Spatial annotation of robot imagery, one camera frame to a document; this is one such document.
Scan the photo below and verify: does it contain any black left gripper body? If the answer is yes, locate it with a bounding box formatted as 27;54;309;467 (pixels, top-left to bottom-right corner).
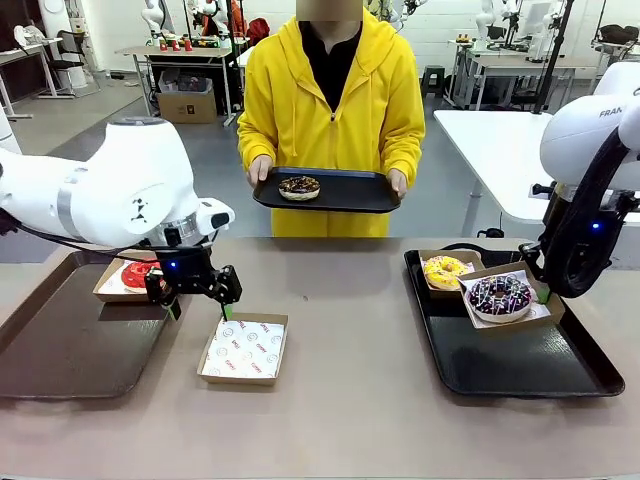
154;244;221;294

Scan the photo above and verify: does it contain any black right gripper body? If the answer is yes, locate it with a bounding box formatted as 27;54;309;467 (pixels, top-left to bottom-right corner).
574;194;636;296

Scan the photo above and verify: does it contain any brown cardboard food box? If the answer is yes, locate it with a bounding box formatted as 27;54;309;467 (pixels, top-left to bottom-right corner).
195;312;291;387
93;257;164;305
457;260;566;331
418;251;484;300

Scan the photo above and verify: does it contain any red glazed donut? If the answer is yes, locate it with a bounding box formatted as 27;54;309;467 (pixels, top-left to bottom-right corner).
122;260;161;294

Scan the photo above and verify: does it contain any dark purple drizzled donut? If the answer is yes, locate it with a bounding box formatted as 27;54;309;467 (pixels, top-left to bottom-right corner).
464;275;534;323

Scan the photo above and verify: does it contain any yellow sprinkled donut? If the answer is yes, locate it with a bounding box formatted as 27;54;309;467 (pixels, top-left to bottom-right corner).
423;254;474;292

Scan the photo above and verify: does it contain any chocolate donut with sprinkles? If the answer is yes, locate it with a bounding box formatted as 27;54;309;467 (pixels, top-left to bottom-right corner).
277;175;322;202

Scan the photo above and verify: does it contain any small black serving tray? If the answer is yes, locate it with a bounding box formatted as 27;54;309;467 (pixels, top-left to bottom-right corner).
252;166;403;215

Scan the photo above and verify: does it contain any person's left forearm yellow sleeve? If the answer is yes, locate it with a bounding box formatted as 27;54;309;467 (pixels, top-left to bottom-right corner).
384;119;426;176

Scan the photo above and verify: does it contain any person's right forearm yellow sleeve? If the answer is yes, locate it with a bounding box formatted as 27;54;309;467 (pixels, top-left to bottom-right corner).
237;112;281;169

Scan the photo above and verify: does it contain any person's right hand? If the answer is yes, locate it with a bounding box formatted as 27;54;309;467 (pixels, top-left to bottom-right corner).
248;157;274;190

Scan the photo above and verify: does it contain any person's left hand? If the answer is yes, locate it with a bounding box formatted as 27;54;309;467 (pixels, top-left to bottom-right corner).
387;168;409;200

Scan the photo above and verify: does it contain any large white table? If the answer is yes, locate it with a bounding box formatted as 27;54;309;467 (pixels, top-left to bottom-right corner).
432;108;566;239

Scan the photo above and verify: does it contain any large cardboard shipping box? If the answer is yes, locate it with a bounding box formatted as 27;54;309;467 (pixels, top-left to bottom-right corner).
157;82;219;125

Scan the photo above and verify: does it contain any black tripod pole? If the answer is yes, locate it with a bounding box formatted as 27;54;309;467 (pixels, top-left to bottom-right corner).
532;0;576;114

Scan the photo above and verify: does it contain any white lab desk with equipment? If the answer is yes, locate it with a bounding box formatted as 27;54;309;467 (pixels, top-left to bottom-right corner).
447;39;601;111

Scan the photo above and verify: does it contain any person in yellow hoodie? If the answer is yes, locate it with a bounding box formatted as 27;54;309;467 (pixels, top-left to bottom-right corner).
236;0;427;239

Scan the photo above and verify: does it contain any grey workbench with red items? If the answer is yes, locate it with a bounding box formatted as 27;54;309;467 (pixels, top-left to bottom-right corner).
114;44;236;126

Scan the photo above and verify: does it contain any dark grey plastic stool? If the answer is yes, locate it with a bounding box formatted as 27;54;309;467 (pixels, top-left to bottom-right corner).
419;64;446;99

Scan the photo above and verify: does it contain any red bag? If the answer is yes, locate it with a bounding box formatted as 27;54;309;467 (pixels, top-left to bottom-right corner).
247;17;271;46

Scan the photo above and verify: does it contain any black office chair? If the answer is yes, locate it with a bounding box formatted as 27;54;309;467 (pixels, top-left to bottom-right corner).
47;29;101;99

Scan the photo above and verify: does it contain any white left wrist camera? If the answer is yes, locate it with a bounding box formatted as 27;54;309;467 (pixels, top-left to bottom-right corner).
197;197;236;236

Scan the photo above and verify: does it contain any black plastic tray with handles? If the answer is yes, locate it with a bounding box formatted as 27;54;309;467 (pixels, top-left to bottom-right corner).
402;243;626;400

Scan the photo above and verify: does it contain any thick black cable sleeve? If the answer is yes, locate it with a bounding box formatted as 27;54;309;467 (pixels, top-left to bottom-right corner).
519;119;640;300

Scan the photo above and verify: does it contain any brown plastic tray with handles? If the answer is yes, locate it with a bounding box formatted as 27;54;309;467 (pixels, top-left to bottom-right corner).
0;248;194;401

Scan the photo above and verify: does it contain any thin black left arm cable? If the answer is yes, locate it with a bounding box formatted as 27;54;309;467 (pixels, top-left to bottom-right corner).
0;207;166;266

